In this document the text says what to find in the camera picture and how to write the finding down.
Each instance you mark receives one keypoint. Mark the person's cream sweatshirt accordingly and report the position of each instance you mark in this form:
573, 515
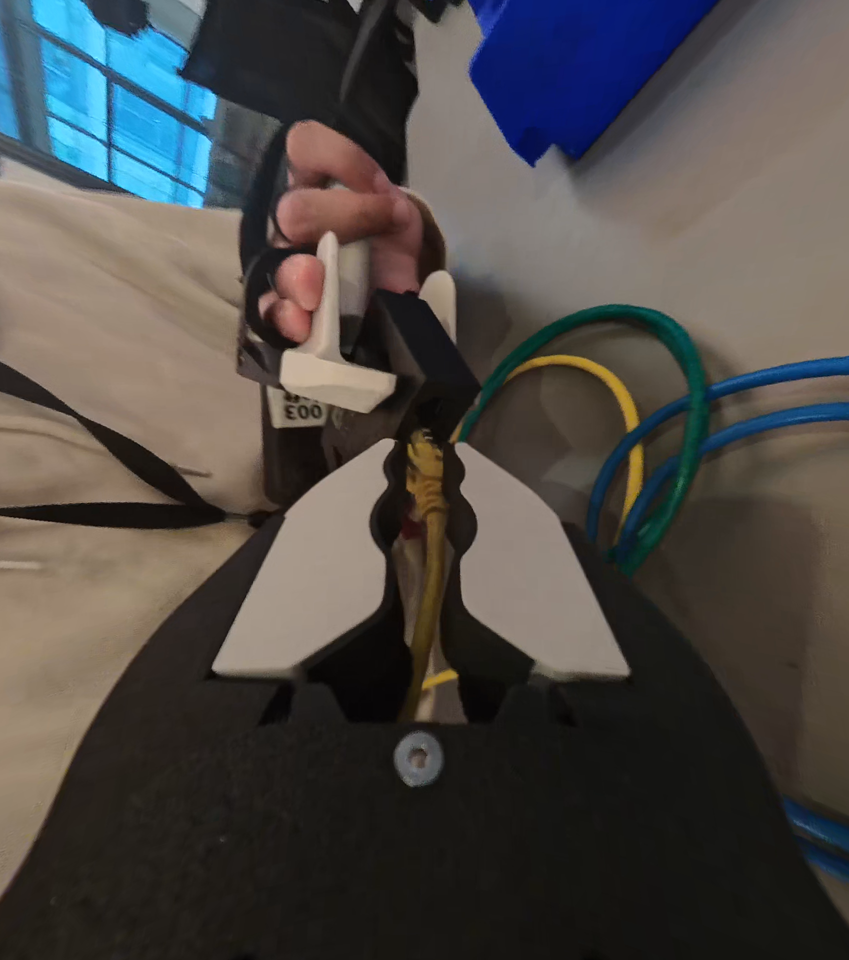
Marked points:
94, 300

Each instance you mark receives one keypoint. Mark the black network switch box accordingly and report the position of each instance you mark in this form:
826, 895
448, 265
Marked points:
432, 352

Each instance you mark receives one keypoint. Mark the window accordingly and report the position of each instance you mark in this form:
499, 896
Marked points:
79, 97

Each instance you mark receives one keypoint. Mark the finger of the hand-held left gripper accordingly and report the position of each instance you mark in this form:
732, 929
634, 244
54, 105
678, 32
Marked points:
441, 300
334, 379

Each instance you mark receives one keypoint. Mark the blue plastic bin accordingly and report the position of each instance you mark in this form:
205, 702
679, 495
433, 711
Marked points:
582, 67

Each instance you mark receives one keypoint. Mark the person's left hand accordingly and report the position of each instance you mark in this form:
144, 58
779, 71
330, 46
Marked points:
349, 202

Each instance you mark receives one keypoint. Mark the dark cloth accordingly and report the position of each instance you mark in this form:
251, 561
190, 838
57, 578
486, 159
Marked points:
297, 60

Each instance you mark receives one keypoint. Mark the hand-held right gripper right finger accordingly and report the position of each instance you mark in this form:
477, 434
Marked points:
537, 592

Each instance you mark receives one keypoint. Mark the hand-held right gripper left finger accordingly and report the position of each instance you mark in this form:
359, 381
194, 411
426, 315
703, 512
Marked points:
304, 592

